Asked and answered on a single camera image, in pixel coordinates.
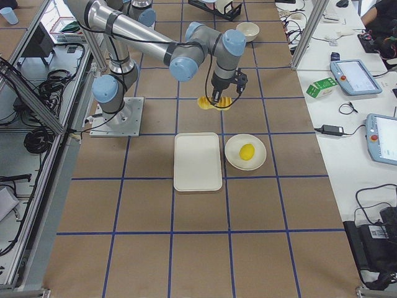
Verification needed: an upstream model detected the white rectangular tray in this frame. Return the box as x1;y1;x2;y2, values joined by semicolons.
174;132;223;192

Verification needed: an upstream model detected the yellow lemon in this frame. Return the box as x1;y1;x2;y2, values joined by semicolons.
239;143;255;161

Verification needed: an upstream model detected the blue teach pendant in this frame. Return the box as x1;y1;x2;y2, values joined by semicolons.
329;59;382;96
365;114;396;165

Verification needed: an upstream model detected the black power adapter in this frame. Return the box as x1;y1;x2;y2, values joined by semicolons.
315;124;344;137

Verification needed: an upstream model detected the white ceramic bowl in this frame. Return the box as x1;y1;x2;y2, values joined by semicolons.
236;22;260;43

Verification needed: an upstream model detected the near blue teach pendant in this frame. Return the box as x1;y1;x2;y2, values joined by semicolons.
365;114;396;165

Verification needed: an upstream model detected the cream round plate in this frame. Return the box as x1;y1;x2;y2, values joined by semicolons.
225;134;267;171

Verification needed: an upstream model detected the far blue teach pendant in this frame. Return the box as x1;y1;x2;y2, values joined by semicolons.
329;59;382;96

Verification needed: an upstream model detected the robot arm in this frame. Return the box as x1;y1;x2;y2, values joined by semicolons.
65;1;248;110
123;0;156;29

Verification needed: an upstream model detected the aluminium frame post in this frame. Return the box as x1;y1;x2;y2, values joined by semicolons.
291;0;329;70

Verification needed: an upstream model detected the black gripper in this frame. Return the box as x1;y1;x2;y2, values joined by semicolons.
211;76;236;104

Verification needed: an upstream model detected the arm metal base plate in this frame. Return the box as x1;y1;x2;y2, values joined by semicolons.
89;97;145;137

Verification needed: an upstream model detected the white plate in rack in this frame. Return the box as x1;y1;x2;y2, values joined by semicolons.
215;0;233;14

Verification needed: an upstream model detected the green white carton box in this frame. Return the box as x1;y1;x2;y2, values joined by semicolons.
306;77;337;98

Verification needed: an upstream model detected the light blue plastic cup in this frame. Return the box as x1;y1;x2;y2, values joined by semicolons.
0;7;19;25

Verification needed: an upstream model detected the striped bread roll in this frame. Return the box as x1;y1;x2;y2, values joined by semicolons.
197;96;233;111

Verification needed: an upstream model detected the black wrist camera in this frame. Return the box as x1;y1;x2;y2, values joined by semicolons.
234;68;248;95

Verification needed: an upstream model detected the black plate rack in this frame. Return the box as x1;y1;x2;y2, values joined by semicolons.
188;0;242;21

